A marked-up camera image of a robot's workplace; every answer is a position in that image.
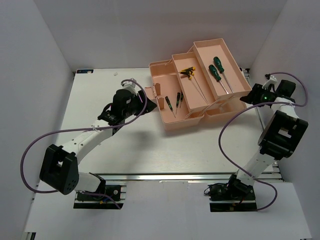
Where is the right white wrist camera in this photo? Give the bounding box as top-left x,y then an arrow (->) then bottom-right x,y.
262,73 -> 278,91

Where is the blue label sticker left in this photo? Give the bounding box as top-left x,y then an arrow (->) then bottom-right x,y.
76,69 -> 94,74

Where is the green flathead screwdriver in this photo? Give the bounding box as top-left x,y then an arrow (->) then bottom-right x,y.
208,64 -> 229,94

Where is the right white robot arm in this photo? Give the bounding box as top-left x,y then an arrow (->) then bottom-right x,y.
225,80 -> 309,200

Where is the pink plastic toolbox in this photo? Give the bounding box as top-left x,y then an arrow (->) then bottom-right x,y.
145,38 -> 252,131

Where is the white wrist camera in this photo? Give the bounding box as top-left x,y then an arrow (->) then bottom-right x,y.
262,73 -> 278,91
121,78 -> 138,96

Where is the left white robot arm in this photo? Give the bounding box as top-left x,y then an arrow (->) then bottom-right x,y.
39,89 -> 157,200

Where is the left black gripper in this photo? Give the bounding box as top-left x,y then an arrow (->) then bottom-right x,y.
122,90 -> 157,119

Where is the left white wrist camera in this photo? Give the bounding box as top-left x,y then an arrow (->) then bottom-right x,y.
121,78 -> 138,96

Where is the yellow T-handle hex key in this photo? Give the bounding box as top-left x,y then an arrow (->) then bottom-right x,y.
179,70 -> 208,103
179,66 -> 208,103

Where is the small green precision screwdriver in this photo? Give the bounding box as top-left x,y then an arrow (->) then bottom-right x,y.
175,92 -> 181,115

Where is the large green screwdriver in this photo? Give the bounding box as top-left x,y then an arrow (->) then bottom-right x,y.
213,56 -> 234,93

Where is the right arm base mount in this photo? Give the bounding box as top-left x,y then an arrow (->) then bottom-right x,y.
203,183 -> 257,213

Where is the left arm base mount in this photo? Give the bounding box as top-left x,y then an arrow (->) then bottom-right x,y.
73,181 -> 127,210

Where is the aluminium table rail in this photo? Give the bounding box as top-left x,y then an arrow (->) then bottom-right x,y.
89,173 -> 283,182

